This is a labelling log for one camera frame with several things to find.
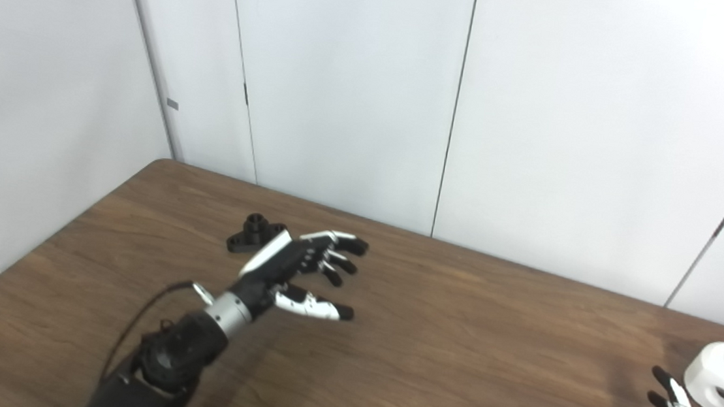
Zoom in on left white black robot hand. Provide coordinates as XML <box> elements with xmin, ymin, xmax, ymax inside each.
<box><xmin>231</xmin><ymin>222</ymin><xmax>370</xmax><ymax>327</ymax></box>

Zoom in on black flanged holder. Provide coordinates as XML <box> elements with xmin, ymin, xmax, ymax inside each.
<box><xmin>225</xmin><ymin>212</ymin><xmax>289</xmax><ymax>258</ymax></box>

